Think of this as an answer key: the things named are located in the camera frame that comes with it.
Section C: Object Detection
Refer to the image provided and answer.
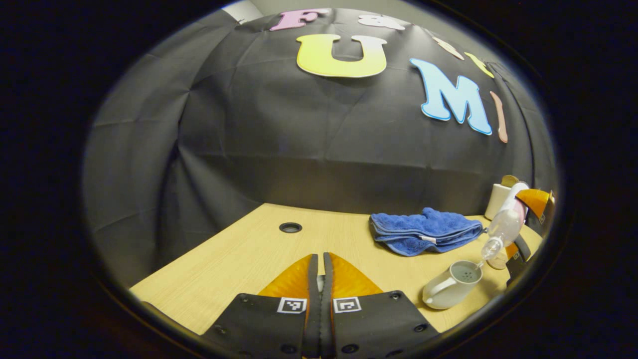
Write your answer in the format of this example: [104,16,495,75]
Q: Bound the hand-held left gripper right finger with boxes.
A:
[321,252,442,359]

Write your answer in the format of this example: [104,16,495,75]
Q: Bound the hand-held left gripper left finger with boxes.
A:
[199,253,320,359]

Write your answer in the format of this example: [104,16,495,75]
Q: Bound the clear water bottle pink label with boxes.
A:
[481,182,530,261]

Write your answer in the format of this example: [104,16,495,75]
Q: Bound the white ceramic teacup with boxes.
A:
[422,260,483,310]

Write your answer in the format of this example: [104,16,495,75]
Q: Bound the white toaster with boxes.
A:
[484,183,514,221]

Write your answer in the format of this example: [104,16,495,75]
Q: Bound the blue folded towel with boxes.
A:
[369,207,484,257]

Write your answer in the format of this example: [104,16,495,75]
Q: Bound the black backdrop cloth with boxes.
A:
[82,7,556,290]

